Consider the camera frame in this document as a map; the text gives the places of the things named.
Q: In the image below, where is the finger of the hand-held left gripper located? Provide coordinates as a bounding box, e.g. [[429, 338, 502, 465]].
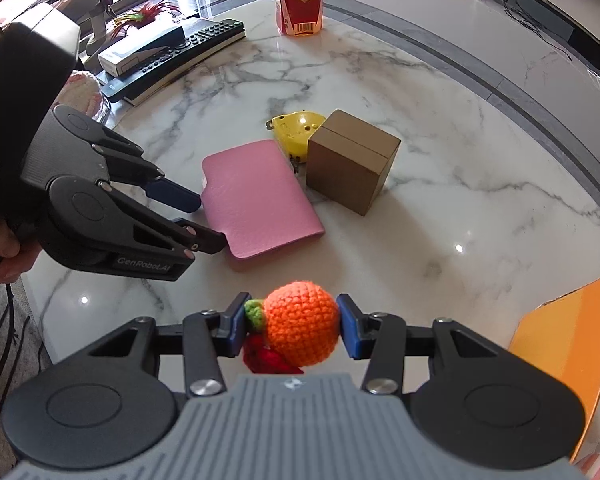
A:
[[92, 127, 203, 214], [100, 182, 229, 261]]

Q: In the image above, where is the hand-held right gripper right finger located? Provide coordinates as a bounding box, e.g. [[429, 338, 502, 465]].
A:
[[336, 292, 506, 399]]

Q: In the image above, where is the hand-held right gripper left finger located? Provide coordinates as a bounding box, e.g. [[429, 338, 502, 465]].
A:
[[87, 291, 253, 400]]

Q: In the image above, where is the orange crochet fruit charm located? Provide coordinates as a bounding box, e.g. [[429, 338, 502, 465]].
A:
[[242, 280, 341, 375]]

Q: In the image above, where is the pink leather wallet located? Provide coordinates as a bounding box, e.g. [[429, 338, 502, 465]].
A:
[[201, 139, 326, 260]]

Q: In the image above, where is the pink white knitted item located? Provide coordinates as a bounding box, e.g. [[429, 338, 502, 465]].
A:
[[55, 69, 114, 126]]

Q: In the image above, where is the black flat case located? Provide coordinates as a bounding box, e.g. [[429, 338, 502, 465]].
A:
[[100, 30, 247, 107]]

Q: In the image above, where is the white and black box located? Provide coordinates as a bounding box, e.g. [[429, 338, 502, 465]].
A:
[[97, 23, 186, 75]]

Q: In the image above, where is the grey metal stand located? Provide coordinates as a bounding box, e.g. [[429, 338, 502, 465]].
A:
[[57, 0, 116, 59]]

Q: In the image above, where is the red leaf plant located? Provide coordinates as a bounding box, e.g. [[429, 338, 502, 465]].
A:
[[112, 2, 181, 29]]

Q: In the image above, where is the brown cardboard box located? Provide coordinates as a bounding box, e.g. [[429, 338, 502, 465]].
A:
[[306, 108, 402, 217]]

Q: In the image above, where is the black remote control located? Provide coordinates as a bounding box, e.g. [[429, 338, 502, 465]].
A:
[[107, 18, 246, 99]]

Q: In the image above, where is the grey patterned blanket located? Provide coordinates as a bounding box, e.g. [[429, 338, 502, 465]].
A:
[[0, 284, 57, 480]]

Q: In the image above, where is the orange board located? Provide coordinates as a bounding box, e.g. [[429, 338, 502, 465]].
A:
[[508, 268, 600, 464]]

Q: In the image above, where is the pink striped cloth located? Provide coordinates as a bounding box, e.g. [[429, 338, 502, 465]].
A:
[[577, 452, 600, 480]]

